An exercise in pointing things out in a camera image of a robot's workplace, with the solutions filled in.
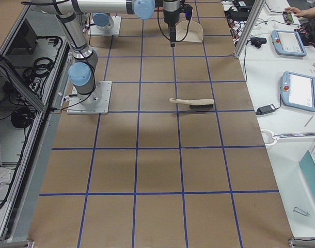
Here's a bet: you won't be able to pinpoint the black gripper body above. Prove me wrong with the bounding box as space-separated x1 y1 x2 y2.
163 0 179 25

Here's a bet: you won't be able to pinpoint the beige plastic dustpan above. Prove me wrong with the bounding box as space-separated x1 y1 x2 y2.
176 20 203 43

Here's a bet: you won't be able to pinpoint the beige hand brush black bristles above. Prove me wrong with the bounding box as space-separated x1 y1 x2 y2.
169 98 215 109

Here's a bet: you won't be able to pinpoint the person hand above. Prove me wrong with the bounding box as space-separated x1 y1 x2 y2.
284 7 305 18

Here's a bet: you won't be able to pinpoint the black webcam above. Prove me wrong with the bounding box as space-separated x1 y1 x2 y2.
250 37 267 49

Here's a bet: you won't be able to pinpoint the far blue teach pendant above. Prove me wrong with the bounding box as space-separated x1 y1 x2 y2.
271 30 307 57

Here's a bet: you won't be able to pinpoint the blue teach pendant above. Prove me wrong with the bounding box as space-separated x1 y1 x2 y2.
271 30 307 57
280 71 315 112

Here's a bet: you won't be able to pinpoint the black power adapter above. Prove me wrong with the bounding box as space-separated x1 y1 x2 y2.
256 104 276 115

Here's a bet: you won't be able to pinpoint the near blue teach pendant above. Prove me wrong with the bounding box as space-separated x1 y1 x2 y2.
280 71 315 112

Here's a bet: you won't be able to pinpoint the teal folder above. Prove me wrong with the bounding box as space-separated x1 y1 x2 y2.
300 150 315 187

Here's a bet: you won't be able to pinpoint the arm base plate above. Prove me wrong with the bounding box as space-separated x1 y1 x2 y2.
67 81 112 114
87 13 122 36

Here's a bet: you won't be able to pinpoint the aluminium frame post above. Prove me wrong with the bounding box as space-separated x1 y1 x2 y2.
234 0 265 58

